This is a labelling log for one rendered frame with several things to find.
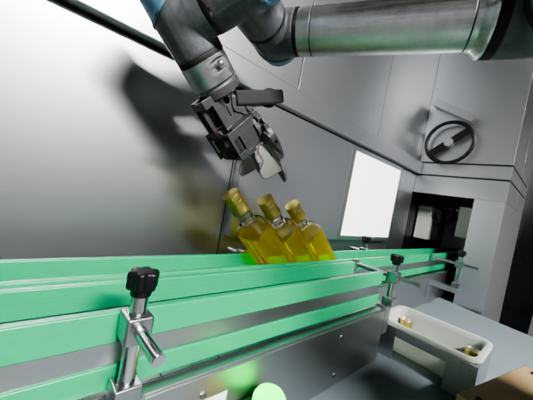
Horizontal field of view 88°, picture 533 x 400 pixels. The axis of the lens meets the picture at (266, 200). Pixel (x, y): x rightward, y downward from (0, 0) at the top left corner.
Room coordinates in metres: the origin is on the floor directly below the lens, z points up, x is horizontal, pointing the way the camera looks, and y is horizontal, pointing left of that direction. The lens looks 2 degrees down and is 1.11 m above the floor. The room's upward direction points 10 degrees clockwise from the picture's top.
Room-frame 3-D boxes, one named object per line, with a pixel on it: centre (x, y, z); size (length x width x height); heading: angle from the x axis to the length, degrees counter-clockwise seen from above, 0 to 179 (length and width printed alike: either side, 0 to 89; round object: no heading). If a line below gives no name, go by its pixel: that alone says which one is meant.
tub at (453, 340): (0.69, -0.47, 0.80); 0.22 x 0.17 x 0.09; 43
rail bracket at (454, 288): (1.12, -0.79, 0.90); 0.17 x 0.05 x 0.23; 43
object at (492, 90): (1.56, -1.14, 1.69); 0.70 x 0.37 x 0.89; 133
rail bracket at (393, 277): (0.69, -0.32, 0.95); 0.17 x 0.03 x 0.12; 43
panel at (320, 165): (0.97, -0.25, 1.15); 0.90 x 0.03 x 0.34; 133
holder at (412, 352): (0.71, -0.45, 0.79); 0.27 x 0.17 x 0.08; 43
